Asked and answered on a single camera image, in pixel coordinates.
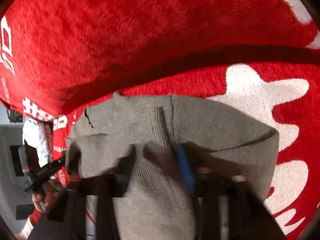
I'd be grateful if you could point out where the grey knitted garment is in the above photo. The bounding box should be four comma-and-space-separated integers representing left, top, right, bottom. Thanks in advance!
66, 93, 279, 239

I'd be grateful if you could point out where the left hand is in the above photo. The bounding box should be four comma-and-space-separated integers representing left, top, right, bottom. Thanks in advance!
32, 180, 64, 213

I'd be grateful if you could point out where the red wedding blanket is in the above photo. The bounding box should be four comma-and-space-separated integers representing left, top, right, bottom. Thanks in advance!
54, 64, 309, 239

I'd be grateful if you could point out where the red folded quilt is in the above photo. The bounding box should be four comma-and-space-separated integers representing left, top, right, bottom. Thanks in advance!
1, 0, 319, 117

